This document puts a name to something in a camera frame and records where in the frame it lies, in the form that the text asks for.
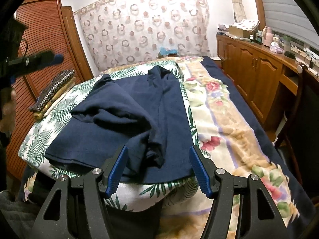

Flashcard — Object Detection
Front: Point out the navy blue printed t-shirt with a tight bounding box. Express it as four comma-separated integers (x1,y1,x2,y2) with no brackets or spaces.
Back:
45,66,193,184

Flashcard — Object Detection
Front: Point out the person's left hand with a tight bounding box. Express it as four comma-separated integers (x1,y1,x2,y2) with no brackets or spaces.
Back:
1,88,17,135

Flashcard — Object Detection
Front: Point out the black circle-patterned folded garment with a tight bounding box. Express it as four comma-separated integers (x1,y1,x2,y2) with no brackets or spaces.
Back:
29,70,75,112

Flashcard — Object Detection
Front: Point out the wooden louvered wardrobe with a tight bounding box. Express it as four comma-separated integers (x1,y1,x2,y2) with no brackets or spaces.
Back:
7,0,93,180

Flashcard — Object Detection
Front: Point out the floral rose bedspread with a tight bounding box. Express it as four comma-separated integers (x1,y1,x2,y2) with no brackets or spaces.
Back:
23,56,301,239

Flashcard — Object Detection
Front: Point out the mustard yellow folded garment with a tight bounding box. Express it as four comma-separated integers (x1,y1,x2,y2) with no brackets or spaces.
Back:
33,77,76,120

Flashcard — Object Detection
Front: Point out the circle-patterned sheer curtain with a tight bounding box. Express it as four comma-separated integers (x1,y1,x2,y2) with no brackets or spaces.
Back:
75,0,211,72

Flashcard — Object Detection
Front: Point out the long wooden sideboard cabinet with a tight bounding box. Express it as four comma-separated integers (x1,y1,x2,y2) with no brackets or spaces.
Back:
216,33,319,131

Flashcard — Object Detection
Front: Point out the navy blue bed sheet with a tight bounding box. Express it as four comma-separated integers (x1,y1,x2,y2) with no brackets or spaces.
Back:
201,56,316,238

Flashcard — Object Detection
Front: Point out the blue item on box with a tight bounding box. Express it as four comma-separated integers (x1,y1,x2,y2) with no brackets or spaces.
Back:
158,47,178,58

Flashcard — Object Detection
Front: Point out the cardboard box with cloth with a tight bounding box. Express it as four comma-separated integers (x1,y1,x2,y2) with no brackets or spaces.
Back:
228,19,260,38

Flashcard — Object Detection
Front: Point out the pink thermos jug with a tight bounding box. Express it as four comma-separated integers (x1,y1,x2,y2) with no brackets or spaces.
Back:
262,26,273,47

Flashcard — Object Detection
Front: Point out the grey roller window shutter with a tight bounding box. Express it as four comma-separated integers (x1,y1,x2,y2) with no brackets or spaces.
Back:
262,0,318,49

